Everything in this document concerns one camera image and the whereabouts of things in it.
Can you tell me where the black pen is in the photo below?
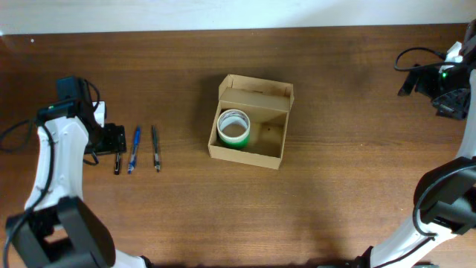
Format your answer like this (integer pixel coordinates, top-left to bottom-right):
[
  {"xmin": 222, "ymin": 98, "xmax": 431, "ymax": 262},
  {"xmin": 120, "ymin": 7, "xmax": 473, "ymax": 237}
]
[{"xmin": 114, "ymin": 153, "xmax": 122, "ymax": 175}]

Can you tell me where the beige masking tape roll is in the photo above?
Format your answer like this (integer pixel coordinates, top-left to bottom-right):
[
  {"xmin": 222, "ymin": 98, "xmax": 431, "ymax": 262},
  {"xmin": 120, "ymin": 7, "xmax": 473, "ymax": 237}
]
[{"xmin": 216, "ymin": 109, "xmax": 251, "ymax": 137}]

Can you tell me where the green tape roll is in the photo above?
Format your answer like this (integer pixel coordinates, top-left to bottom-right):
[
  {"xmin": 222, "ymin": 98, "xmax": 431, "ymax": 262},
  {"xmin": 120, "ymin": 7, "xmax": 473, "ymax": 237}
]
[{"xmin": 219, "ymin": 133, "xmax": 250, "ymax": 150}]

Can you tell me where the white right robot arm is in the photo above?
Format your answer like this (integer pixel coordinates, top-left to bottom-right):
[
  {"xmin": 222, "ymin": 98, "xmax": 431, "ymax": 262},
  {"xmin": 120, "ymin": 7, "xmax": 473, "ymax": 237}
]
[{"xmin": 350, "ymin": 22, "xmax": 475, "ymax": 267}]

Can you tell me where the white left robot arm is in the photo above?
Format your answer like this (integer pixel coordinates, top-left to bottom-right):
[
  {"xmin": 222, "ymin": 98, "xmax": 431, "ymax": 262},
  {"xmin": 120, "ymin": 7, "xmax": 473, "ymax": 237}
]
[{"xmin": 6, "ymin": 101, "xmax": 152, "ymax": 267}]

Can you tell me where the blue pen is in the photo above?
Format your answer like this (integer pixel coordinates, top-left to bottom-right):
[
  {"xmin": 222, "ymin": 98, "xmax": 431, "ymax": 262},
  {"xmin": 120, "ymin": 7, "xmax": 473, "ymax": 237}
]
[{"xmin": 127, "ymin": 126, "xmax": 141, "ymax": 174}]

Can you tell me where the grey clear pen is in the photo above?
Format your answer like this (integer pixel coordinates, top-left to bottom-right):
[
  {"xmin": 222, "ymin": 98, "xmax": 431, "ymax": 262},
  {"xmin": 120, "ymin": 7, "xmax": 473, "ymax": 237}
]
[{"xmin": 151, "ymin": 125, "xmax": 161, "ymax": 173}]

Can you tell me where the open cardboard box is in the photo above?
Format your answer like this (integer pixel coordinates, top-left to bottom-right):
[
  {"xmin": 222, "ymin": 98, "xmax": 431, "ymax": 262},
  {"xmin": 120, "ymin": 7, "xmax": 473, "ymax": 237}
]
[{"xmin": 208, "ymin": 74, "xmax": 295, "ymax": 170}]

